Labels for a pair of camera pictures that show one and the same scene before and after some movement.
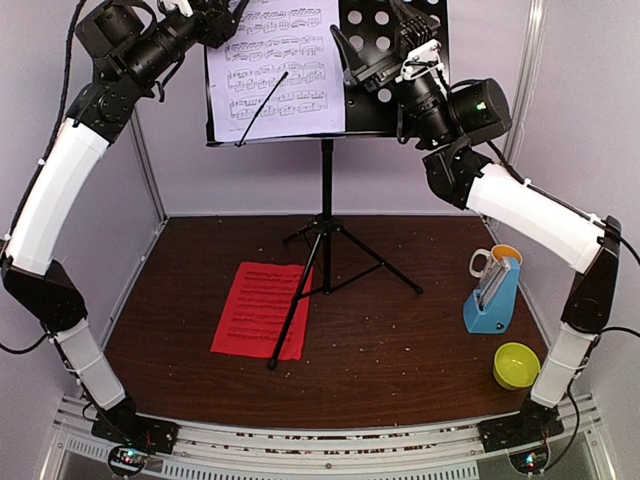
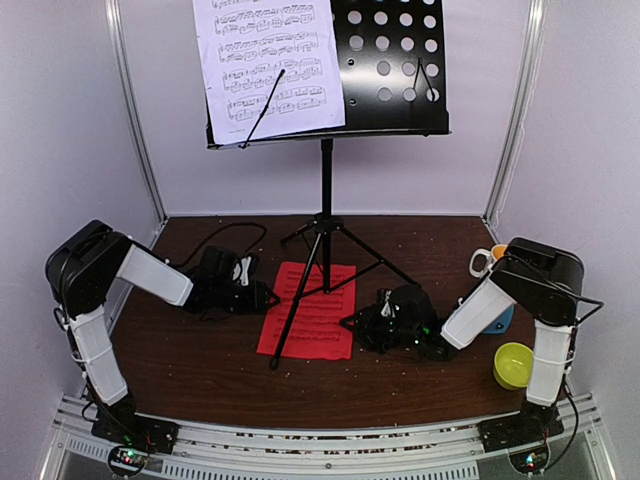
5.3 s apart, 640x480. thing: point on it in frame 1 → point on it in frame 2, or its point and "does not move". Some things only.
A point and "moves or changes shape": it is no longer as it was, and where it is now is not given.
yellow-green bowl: (516, 366) does not move
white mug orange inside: (493, 258) does not move
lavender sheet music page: (273, 37) does not move
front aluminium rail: (429, 451) does not move
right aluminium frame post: (535, 16) does not move
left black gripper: (214, 33) → (258, 302)
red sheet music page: (258, 309) moves or changes shape
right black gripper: (379, 71) → (365, 328)
